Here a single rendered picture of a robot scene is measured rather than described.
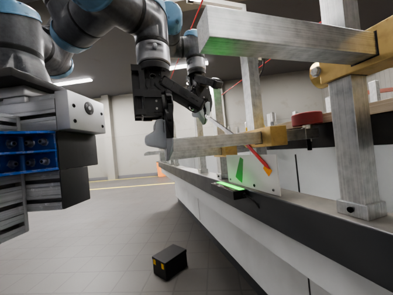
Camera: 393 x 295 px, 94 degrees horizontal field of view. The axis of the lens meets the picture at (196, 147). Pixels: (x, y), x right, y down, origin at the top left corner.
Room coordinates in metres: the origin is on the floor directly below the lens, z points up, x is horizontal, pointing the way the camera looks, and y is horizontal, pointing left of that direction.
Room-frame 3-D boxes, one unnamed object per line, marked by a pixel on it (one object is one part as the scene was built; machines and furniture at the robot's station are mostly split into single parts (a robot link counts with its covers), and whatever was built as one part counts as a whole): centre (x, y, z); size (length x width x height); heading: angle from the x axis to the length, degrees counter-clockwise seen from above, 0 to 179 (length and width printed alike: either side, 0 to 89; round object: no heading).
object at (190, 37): (0.72, -0.03, 1.24); 0.09 x 0.08 x 0.11; 100
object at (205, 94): (0.72, -0.02, 1.08); 0.09 x 0.08 x 0.12; 38
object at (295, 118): (0.54, -0.34, 0.85); 0.08 x 0.08 x 0.11
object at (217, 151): (0.72, -0.07, 0.82); 0.43 x 0.03 x 0.04; 108
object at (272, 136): (0.51, -0.19, 0.84); 0.13 x 0.06 x 0.05; 18
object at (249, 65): (0.53, -0.18, 0.90); 0.03 x 0.03 x 0.48; 18
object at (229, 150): (0.75, -0.11, 0.82); 0.13 x 0.06 x 0.05; 18
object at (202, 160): (1.02, -0.02, 0.92); 0.05 x 0.04 x 0.45; 18
